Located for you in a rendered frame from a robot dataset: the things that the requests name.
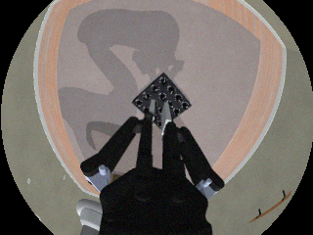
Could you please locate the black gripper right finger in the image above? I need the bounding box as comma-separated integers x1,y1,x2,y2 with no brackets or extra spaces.
161,102,225,204

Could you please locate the black knob box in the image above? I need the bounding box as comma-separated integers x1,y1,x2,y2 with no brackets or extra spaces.
132,73,192,129

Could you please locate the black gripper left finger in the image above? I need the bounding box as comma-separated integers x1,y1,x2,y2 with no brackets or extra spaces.
80,99,156,202

